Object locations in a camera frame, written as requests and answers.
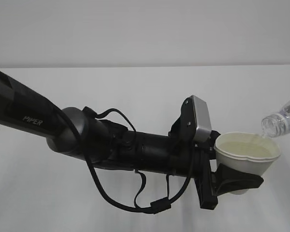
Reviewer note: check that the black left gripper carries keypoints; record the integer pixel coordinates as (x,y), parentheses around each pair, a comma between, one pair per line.
(172,155)

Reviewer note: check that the white paper cup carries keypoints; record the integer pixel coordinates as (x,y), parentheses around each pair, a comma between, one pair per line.
(246,152)

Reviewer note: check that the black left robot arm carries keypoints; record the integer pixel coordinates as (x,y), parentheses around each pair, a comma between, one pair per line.
(79,133)

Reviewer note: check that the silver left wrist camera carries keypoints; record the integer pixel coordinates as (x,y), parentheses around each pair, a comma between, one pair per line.
(195,124)

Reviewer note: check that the clear plastic water bottle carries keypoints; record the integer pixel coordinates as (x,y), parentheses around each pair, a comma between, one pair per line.
(277,124)

